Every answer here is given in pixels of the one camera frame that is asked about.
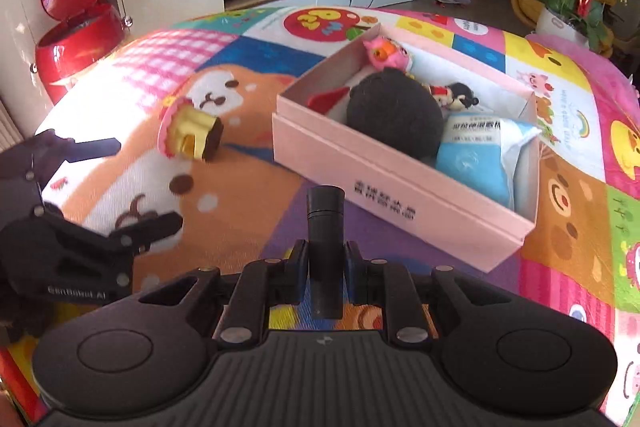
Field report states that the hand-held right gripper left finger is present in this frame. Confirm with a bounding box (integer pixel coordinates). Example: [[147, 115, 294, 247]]
[[137, 239, 309, 344]]

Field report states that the colourful doll figure toy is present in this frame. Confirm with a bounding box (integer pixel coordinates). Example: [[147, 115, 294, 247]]
[[421, 81, 480, 113]]

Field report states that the red trash can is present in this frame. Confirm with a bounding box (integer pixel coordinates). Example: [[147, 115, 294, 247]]
[[33, 0, 127, 106]]

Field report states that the black plush toy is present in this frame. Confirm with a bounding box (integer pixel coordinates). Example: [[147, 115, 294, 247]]
[[345, 71, 446, 160]]

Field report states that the black flashlight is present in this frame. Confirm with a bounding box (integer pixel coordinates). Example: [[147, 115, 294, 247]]
[[306, 185, 346, 321]]

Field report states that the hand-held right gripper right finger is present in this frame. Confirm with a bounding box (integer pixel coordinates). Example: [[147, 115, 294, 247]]
[[345, 240, 507, 344]]

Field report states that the colourful printed play mat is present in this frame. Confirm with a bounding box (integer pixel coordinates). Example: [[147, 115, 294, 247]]
[[0, 6, 640, 427]]

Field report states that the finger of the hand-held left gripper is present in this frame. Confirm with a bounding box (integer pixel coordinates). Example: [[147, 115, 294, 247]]
[[31, 129, 123, 188], [106, 210, 185, 256]]

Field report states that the white and red foam rocket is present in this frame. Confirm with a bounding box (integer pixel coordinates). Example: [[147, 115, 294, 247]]
[[306, 86, 352, 114]]

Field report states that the yellow ridged toy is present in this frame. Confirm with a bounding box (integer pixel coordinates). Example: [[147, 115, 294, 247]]
[[157, 96, 224, 164]]

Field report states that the pink round toy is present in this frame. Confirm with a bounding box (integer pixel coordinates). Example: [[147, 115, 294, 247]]
[[362, 35, 414, 73]]

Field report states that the pink cardboard box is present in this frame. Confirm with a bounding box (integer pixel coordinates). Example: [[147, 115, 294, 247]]
[[271, 23, 544, 271]]

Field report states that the blue and white tissue pack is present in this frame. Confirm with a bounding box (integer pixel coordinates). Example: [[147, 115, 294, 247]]
[[434, 111, 544, 211]]

